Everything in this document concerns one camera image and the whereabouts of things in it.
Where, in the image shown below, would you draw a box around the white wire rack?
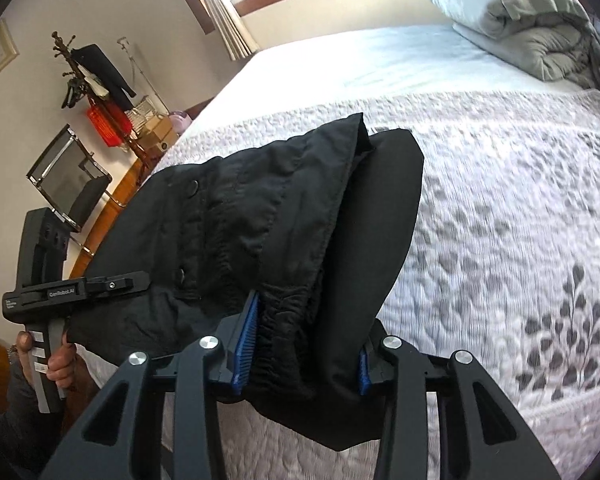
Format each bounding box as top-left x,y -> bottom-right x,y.
116,35 -> 173,136

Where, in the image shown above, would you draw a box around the quilted floral bedspread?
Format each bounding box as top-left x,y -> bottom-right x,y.
87,87 -> 600,480

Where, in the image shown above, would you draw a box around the black pants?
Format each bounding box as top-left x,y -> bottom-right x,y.
67,112 -> 426,453

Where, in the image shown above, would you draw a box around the pale blue bed sheet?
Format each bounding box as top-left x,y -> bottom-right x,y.
180,22 -> 600,147

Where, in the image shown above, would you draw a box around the black hanging garment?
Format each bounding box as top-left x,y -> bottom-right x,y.
72,43 -> 137,111

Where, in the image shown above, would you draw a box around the cardboard box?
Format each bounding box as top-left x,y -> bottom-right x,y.
140,114 -> 179,154

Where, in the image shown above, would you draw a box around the wooden bed frame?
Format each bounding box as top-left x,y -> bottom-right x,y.
67,97 -> 216,281

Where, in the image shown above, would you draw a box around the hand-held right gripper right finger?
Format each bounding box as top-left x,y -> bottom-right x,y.
357,335 -> 563,480

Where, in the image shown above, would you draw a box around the person's left forearm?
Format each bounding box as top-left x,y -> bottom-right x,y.
0,352 -> 48,480

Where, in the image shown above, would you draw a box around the black mesh chair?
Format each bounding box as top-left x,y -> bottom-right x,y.
25,123 -> 114,257

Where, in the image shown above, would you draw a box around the person's left hand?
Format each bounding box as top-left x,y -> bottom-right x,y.
10,329 -> 79,402

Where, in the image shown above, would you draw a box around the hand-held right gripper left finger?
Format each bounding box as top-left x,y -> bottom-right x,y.
40,290 -> 261,480

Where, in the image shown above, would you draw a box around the striped curtain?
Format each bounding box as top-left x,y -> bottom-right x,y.
177,0 -> 261,62

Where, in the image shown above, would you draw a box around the pink bag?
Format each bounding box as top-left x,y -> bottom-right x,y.
170,110 -> 194,137

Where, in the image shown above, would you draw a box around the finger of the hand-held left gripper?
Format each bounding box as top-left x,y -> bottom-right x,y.
85,270 -> 151,297

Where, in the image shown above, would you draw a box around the grey folded duvet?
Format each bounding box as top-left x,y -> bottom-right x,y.
427,0 -> 600,92

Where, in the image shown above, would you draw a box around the wooden coat rack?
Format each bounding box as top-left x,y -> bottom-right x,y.
51,30 -> 153,173

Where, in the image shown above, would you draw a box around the red basket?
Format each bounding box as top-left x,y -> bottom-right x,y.
85,97 -> 134,149

